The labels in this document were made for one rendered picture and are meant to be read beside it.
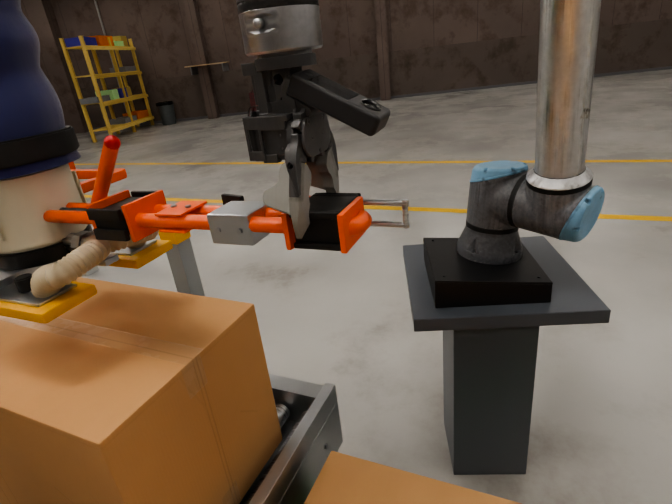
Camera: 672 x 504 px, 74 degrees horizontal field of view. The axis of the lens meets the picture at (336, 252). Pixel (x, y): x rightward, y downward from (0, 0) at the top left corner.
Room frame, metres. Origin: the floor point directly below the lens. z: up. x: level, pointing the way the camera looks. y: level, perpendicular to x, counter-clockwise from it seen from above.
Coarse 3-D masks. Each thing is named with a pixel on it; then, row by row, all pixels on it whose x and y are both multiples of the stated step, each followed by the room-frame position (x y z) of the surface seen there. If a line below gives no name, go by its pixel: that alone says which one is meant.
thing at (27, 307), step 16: (16, 288) 0.70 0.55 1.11; (64, 288) 0.67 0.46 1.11; (80, 288) 0.68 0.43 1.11; (0, 304) 0.65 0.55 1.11; (16, 304) 0.65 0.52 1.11; (32, 304) 0.63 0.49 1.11; (48, 304) 0.63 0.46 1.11; (64, 304) 0.63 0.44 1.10; (32, 320) 0.61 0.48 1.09; (48, 320) 0.61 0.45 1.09
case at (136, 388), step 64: (0, 320) 0.90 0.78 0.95; (64, 320) 0.87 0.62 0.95; (128, 320) 0.83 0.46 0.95; (192, 320) 0.80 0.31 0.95; (256, 320) 0.84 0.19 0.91; (0, 384) 0.66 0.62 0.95; (64, 384) 0.64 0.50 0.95; (128, 384) 0.61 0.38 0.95; (192, 384) 0.65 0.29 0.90; (256, 384) 0.80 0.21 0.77; (0, 448) 0.64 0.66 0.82; (64, 448) 0.53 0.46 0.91; (128, 448) 0.52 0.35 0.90; (192, 448) 0.61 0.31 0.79; (256, 448) 0.75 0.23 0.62
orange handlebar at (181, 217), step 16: (80, 176) 1.11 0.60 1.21; (112, 176) 1.02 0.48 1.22; (160, 208) 0.68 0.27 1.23; (176, 208) 0.65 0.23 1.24; (192, 208) 0.64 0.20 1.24; (208, 208) 0.65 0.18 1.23; (144, 224) 0.64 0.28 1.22; (160, 224) 0.63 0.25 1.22; (176, 224) 0.62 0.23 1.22; (192, 224) 0.60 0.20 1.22; (208, 224) 0.59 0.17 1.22; (256, 224) 0.56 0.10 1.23; (272, 224) 0.55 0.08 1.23; (352, 224) 0.51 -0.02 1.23; (368, 224) 0.52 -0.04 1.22
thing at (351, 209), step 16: (320, 208) 0.53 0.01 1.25; (336, 208) 0.52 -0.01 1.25; (352, 208) 0.52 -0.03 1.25; (288, 224) 0.53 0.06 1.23; (320, 224) 0.52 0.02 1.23; (336, 224) 0.51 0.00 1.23; (288, 240) 0.52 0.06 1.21; (304, 240) 0.53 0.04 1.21; (320, 240) 0.52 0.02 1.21; (336, 240) 0.51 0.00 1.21; (352, 240) 0.51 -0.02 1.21
